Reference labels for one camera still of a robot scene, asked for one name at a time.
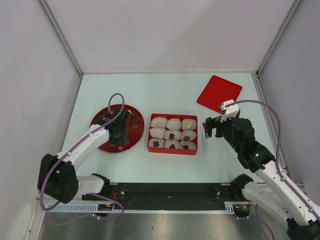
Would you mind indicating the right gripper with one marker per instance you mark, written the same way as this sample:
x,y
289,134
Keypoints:
x,y
215,122

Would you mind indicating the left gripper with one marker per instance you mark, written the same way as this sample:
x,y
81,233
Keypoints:
x,y
123,140

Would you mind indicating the round red plate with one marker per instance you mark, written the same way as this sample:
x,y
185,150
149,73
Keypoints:
x,y
134,135

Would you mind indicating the red box lid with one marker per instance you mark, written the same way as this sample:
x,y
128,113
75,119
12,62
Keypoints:
x,y
217,91

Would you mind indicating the red chocolate box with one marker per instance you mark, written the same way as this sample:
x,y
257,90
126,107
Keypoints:
x,y
173,150

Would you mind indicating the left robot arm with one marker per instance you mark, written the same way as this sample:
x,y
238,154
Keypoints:
x,y
58,173

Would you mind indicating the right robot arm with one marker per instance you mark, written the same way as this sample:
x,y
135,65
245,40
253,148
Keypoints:
x,y
287,204

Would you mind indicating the white paper cup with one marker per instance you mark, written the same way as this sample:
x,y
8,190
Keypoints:
x,y
190,133
186,121
191,145
161,142
159,122
177,134
174,124
157,132
172,141

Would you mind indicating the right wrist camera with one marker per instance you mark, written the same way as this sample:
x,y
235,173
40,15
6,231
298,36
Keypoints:
x,y
229,110

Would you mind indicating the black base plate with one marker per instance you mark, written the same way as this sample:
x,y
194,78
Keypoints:
x,y
172,196

